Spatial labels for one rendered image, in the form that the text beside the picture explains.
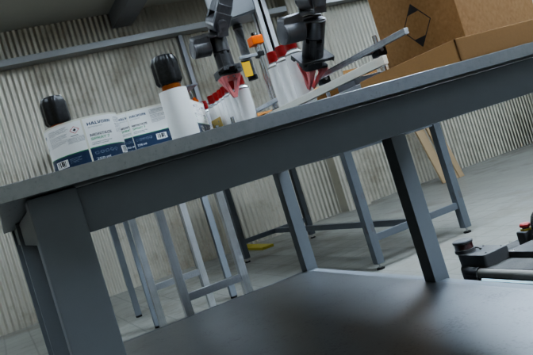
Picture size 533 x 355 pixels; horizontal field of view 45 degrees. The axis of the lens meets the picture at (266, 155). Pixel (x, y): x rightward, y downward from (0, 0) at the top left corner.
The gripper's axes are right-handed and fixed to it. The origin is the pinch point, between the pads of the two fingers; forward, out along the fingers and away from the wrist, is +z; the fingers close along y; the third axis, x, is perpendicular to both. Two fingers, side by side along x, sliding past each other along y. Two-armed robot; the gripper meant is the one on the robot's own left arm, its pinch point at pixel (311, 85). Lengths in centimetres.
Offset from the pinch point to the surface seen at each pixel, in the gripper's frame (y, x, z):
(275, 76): 1.4, -17.1, 4.6
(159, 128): 30, -44, 29
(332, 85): 4.5, 16.2, -8.9
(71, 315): 81, 74, -24
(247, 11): -10, -58, 1
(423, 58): 14, 55, -34
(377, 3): -17.6, 2.8, -21.4
